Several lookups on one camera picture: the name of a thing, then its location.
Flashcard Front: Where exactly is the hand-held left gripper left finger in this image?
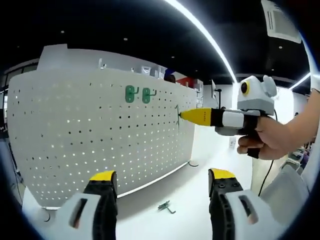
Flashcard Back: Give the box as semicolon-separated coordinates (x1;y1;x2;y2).
55;170;119;240

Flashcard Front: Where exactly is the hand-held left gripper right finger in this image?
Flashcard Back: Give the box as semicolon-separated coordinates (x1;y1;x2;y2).
207;168;276;240

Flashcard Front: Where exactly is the white perforated mounting plate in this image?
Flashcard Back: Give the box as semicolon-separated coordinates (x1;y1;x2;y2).
6;67;201;223

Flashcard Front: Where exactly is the person's right hand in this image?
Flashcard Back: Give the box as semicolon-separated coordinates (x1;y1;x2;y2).
236;116;295;161

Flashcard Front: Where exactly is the black monitor stand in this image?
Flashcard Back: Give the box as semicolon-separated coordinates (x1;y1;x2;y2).
216;88;224;110

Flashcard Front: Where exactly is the short ceiling light strip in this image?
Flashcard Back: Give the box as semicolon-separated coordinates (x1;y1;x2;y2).
290;73;311;90

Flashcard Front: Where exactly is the grey mesh office chair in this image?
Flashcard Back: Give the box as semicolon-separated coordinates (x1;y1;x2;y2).
259;163;312;221

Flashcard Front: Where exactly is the ceiling air vent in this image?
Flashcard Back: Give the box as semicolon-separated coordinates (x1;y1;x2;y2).
261;0;303;45

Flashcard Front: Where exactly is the long ceiling light strip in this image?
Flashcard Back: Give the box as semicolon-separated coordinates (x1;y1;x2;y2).
163;0;238;84

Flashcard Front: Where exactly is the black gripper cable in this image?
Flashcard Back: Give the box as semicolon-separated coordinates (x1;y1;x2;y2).
257;108;279;197

